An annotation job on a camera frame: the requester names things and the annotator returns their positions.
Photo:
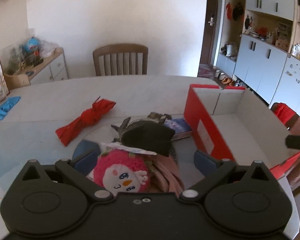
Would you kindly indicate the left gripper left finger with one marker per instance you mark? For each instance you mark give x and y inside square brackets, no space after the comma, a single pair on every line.
[85,157]

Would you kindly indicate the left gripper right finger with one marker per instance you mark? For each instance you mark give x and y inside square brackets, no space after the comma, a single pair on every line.
[205,163]

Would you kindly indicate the pink round plush toy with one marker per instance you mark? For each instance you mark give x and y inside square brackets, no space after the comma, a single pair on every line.
[121,171]

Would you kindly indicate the blue card box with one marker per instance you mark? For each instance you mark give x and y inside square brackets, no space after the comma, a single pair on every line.
[181,128]

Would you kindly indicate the pink fleece garment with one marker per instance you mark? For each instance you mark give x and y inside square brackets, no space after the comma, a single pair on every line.
[164,175]

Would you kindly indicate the red and white cardboard box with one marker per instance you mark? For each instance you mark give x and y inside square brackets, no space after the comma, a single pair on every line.
[233,123]

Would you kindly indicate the black polka dot cloth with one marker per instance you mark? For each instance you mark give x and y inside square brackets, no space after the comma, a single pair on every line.
[146,135]

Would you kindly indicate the brown scrunchie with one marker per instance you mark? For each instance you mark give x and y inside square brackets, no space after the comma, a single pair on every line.
[159,118]

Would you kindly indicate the red cloth on chair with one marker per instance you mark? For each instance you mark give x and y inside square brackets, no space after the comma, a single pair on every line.
[285,114]

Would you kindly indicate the white drawer cabinet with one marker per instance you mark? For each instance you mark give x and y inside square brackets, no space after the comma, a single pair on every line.
[52,69]

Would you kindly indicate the red patterned rug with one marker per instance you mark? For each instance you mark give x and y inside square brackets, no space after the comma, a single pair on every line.
[206,71]

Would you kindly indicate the blue rubber glove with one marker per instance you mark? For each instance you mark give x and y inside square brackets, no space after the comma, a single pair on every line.
[7,105]

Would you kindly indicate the cardboard box on cabinet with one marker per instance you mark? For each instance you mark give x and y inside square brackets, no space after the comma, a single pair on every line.
[17,80]

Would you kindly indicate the wooden slat chair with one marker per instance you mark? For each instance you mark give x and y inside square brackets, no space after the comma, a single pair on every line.
[121,59]

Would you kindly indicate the brown door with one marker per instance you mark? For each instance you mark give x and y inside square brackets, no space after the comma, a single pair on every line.
[209,32]

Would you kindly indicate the blue globe toy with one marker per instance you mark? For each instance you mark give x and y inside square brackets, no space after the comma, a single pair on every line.
[31,45]

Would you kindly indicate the large white wall cupboard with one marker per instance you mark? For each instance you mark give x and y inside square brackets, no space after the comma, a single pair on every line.
[267,33]

